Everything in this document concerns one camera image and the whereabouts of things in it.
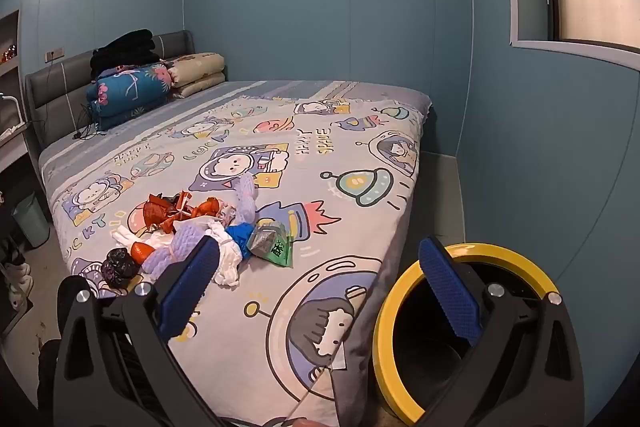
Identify black plastic bag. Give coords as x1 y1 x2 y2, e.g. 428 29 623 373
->
102 248 141 289

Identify blue glove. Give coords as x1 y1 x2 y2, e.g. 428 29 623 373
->
225 223 257 260

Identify black folded clothes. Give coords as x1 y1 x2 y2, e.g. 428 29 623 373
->
90 29 166 80

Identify lilac knitted cloth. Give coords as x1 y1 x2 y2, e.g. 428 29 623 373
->
142 172 258 280

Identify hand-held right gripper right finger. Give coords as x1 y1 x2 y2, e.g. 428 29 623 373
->
414 235 586 427

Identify blue floral folded quilt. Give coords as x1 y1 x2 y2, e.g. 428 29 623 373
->
85 63 173 131

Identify beige folded quilt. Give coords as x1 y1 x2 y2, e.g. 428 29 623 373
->
166 53 227 98

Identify grey padded headboard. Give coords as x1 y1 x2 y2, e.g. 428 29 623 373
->
25 30 195 158

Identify bed with cartoon printed sheet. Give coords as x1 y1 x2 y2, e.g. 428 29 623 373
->
37 79 433 427

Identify grey foil packet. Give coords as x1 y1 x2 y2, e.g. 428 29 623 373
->
247 223 281 257

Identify orange garment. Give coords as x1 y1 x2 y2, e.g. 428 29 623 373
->
141 198 177 234

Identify green snack packet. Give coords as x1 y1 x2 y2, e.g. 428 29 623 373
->
260 222 294 268

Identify small white tissue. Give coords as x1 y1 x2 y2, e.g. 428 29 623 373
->
111 227 147 249

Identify bedside desk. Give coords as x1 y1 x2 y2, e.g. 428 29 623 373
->
0 122 41 192

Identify white garment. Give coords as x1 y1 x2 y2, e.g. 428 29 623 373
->
200 217 246 289

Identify yellow-rimmed black bin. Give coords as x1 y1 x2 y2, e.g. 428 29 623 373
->
372 243 561 425

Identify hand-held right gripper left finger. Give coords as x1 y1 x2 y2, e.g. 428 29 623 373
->
52 235 228 427

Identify teal waste basket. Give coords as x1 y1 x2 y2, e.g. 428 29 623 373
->
11 192 51 250

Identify white desk lamp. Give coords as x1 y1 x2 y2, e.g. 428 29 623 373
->
0 93 27 138

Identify small orange foil wrapper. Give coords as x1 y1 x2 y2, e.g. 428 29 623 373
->
192 199 223 221

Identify black cable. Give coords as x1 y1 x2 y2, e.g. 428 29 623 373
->
72 102 108 140

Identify wall niche shelf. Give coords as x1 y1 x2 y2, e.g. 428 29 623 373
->
0 9 23 80

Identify red and white wrapper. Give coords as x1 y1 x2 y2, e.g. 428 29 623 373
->
172 190 194 219

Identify white shoes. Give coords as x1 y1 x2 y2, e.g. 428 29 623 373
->
0 262 35 308

